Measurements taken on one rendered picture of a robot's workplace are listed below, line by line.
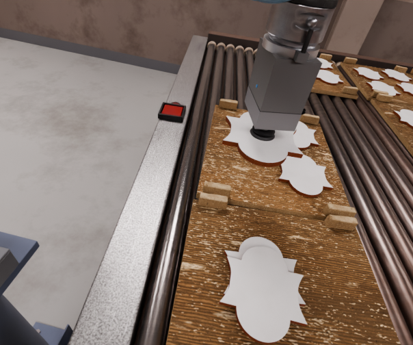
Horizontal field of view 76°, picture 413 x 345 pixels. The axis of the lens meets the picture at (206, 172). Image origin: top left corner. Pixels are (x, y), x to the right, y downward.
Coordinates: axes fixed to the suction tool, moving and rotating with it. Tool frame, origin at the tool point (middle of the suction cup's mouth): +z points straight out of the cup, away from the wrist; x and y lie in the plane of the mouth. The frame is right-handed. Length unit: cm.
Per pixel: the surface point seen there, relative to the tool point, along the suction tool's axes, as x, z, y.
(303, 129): -25.0, 15.6, 29.0
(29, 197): 100, 110, 81
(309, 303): -7.7, 16.5, -21.4
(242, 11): -53, 32, 267
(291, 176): -13.8, 15.6, 7.3
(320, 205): -18.4, 16.6, -0.5
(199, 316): 10.4, 16.5, -22.6
